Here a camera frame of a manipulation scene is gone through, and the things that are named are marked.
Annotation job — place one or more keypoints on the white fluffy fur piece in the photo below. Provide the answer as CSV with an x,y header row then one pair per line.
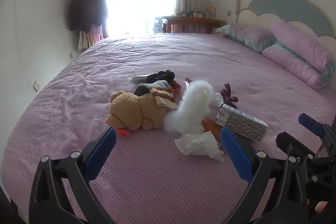
x,y
193,106

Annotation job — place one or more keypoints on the person's right hand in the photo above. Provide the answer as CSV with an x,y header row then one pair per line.
x,y
321,207

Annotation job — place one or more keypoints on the purple pillow with teal trim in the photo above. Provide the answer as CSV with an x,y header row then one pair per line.
x,y
291,66

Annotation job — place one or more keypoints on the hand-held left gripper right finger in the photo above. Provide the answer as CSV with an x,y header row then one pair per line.
x,y
236,153

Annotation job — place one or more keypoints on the blue and cream headboard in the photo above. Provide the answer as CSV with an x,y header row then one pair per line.
x,y
288,6

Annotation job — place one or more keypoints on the small pink toy piece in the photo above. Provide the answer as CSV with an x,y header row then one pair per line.
x,y
123,132

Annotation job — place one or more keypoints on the colourful hanging clothes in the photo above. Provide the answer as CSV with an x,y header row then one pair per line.
x,y
89,37

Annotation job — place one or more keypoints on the dark grey sock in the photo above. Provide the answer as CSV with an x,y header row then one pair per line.
x,y
141,89

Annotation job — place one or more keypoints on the black sock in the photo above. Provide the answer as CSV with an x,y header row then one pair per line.
x,y
161,76

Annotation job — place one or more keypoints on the blue brown striped sock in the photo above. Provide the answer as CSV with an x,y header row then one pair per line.
x,y
163,96

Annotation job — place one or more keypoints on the orange cloth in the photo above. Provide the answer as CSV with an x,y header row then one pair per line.
x,y
176,86

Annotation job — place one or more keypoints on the white milk carton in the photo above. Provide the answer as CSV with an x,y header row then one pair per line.
x,y
242,124

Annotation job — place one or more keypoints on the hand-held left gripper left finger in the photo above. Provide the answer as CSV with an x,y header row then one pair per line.
x,y
101,153

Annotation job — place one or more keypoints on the plastic stool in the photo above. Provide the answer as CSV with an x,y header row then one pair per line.
x,y
159,25

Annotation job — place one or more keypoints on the maroon ribbon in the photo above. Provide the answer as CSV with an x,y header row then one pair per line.
x,y
228,94

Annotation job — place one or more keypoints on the colourful picture box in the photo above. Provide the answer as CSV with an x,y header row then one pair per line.
x,y
210,12

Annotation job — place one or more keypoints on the purple pillow with teal frill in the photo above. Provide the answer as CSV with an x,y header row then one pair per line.
x,y
249,35

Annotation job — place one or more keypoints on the wooden desk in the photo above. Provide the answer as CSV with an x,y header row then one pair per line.
x,y
194,21

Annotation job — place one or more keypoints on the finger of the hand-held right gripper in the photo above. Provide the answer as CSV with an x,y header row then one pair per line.
x,y
311,124
291,141

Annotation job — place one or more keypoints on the brown teddy bear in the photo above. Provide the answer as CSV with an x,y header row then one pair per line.
x,y
126,111

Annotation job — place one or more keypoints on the white tissue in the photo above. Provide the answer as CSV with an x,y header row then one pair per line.
x,y
199,145

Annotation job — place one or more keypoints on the white flat packet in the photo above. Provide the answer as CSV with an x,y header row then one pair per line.
x,y
137,78

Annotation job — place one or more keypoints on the dark hanging coats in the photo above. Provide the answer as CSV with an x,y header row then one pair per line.
x,y
86,3

